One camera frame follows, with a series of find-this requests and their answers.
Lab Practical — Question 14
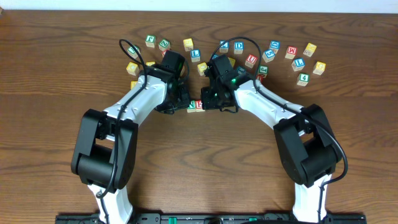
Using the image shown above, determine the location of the green N wooden block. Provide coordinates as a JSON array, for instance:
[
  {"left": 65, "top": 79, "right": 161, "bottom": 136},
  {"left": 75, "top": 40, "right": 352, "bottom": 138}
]
[{"left": 187, "top": 100, "right": 196, "bottom": 113}]

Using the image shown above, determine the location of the red E wooden block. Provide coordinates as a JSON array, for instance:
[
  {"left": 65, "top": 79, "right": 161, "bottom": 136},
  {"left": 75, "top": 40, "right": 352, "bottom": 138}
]
[{"left": 195, "top": 100, "right": 204, "bottom": 112}]

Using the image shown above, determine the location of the red u wooden block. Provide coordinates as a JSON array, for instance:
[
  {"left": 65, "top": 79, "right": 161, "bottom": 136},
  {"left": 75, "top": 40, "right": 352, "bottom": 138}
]
[
  {"left": 256, "top": 75, "right": 264, "bottom": 82},
  {"left": 245, "top": 54, "right": 258, "bottom": 68}
]

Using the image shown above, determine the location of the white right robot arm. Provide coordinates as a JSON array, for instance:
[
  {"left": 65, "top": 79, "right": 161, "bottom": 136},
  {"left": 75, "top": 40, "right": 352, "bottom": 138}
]
[{"left": 201, "top": 70, "right": 346, "bottom": 223}]

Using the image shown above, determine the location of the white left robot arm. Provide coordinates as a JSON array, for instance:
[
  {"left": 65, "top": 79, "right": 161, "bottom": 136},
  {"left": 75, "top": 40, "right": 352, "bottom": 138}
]
[{"left": 71, "top": 63, "right": 190, "bottom": 223}]

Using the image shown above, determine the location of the yellow Q wooden block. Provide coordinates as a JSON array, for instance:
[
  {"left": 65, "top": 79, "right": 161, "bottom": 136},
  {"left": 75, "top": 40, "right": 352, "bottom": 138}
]
[{"left": 197, "top": 62, "right": 208, "bottom": 76}]

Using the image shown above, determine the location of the yellow G wooden block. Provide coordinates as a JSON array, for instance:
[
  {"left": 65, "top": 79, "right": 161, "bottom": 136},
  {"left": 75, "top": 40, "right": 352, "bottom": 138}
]
[{"left": 228, "top": 57, "right": 236, "bottom": 68}]

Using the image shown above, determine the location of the blue L wooden block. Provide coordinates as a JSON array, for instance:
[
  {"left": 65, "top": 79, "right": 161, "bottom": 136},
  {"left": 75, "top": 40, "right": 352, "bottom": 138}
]
[{"left": 190, "top": 49, "right": 201, "bottom": 62}]

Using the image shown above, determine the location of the yellow K wooden block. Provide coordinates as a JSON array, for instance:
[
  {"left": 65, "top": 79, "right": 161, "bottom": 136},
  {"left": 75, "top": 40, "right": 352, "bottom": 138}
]
[{"left": 130, "top": 81, "right": 137, "bottom": 90}]

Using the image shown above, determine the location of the blue 2 wooden block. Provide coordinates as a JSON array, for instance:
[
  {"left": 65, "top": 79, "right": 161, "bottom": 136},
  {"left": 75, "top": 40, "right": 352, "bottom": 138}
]
[{"left": 219, "top": 40, "right": 229, "bottom": 54}]

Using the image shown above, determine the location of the green F wooden block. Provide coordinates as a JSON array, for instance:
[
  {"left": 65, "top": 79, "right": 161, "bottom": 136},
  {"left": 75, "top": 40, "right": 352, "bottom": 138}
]
[{"left": 257, "top": 65, "right": 269, "bottom": 78}]

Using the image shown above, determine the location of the yellow 6 wooden block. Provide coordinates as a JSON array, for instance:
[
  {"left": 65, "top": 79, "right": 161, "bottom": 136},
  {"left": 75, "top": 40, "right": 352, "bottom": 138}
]
[{"left": 183, "top": 38, "right": 194, "bottom": 52}]

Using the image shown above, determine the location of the blue D wooden block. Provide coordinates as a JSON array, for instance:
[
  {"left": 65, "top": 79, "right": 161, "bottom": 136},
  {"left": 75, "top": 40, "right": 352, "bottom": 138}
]
[{"left": 234, "top": 42, "right": 244, "bottom": 54}]

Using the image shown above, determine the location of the green Z wooden block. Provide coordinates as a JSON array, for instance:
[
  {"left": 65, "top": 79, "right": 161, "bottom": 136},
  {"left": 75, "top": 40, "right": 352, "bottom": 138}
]
[{"left": 159, "top": 39, "right": 171, "bottom": 52}]

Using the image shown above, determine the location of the yellow C wooden block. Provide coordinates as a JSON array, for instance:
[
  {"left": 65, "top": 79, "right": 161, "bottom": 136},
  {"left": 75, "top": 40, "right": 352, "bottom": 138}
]
[{"left": 126, "top": 62, "right": 139, "bottom": 76}]

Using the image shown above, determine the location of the green J wooden block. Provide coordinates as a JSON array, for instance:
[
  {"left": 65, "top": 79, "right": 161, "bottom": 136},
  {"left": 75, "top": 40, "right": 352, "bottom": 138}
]
[{"left": 145, "top": 35, "right": 156, "bottom": 48}]

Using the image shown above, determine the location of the blue 5 wooden block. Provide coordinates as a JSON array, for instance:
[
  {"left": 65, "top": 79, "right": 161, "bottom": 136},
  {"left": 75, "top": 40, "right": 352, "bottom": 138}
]
[{"left": 262, "top": 49, "right": 275, "bottom": 63}]

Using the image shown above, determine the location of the green 7 wooden block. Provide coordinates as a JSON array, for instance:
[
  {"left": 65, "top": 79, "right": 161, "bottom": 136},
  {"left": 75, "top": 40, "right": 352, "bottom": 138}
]
[{"left": 127, "top": 46, "right": 141, "bottom": 59}]

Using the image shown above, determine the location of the blue D block right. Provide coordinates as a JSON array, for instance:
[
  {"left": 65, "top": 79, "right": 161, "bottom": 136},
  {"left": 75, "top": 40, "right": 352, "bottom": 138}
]
[{"left": 269, "top": 40, "right": 280, "bottom": 54}]

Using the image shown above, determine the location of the red M wooden block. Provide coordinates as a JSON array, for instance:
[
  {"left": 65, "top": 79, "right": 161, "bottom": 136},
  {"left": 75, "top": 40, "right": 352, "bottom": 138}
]
[{"left": 285, "top": 46, "right": 297, "bottom": 59}]

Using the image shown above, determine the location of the blue L block right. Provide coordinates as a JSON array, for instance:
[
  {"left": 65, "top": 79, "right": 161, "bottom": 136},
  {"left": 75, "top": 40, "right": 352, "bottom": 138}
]
[{"left": 292, "top": 58, "right": 305, "bottom": 72}]

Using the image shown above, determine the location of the green 4 wooden block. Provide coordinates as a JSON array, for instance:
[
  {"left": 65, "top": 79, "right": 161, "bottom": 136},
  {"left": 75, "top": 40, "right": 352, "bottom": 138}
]
[{"left": 297, "top": 73, "right": 310, "bottom": 86}]

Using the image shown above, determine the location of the yellow block far right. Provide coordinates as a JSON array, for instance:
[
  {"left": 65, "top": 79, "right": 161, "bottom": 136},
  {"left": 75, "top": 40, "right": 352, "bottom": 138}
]
[{"left": 303, "top": 42, "right": 317, "bottom": 57}]

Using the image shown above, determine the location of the yellow G block right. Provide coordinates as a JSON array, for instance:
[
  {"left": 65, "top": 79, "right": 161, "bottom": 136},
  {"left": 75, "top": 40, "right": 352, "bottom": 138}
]
[{"left": 313, "top": 61, "right": 326, "bottom": 75}]

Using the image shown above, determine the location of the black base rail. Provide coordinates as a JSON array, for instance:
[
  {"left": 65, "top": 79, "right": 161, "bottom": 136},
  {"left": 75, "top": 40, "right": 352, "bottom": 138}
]
[{"left": 55, "top": 213, "right": 367, "bottom": 224}]

